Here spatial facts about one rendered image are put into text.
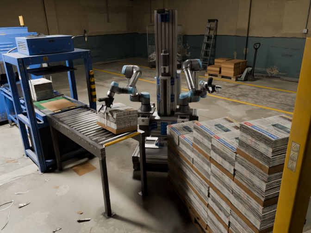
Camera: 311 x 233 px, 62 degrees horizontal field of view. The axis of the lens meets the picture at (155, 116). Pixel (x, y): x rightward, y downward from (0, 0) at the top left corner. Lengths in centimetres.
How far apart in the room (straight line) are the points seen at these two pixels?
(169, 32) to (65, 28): 884
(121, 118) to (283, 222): 179
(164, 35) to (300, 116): 238
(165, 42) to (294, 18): 615
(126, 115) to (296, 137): 185
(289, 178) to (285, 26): 798
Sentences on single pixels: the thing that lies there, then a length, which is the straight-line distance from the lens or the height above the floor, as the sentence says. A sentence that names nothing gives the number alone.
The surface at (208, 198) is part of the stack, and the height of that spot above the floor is 48.
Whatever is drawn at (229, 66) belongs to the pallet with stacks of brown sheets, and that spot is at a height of 45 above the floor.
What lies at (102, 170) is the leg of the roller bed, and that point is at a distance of 261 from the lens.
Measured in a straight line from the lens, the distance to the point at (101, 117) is 286.
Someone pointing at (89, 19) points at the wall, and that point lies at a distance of 1232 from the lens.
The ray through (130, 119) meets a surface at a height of 94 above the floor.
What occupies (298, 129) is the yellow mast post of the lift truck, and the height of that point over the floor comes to 150.
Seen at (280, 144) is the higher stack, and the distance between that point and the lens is 162.
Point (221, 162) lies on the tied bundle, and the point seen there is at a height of 91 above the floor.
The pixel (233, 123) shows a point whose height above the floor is 107.
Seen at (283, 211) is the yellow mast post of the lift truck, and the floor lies 110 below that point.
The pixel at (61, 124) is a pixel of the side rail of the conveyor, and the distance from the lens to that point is 322.
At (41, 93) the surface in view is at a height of 91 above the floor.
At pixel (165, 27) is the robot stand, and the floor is 183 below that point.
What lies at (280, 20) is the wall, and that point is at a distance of 913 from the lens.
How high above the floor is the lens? 193
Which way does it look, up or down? 21 degrees down
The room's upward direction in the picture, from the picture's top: 2 degrees counter-clockwise
